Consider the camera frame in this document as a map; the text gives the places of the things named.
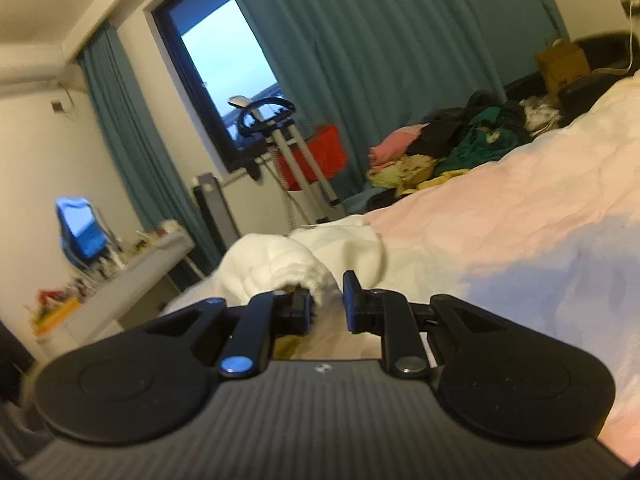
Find black leaning board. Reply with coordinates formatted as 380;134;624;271
192;172;241;254

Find teal curtain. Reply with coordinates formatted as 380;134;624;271
235;0;567;197
77;22;221;274

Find left teal curtain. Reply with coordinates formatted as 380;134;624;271
77;22;221;274

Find right teal curtain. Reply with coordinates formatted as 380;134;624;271
235;0;567;197

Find white sweatpants with black stripe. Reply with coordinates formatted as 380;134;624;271
213;214;385;307

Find wall air conditioner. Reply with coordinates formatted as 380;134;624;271
0;44;66;98

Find pile of mixed clothes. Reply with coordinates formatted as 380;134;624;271
366;91;562;197

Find wavy frame mirror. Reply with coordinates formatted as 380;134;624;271
55;197;111;269

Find brown cardboard box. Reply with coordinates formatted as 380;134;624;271
535;38;591;104

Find orange tray on dresser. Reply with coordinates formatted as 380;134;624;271
32;297;82;337

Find black framed window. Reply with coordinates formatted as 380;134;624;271
152;0;282;171

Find white dressing table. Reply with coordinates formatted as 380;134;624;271
37;229;194;359

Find pink white bed duvet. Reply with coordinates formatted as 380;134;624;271
169;77;639;463

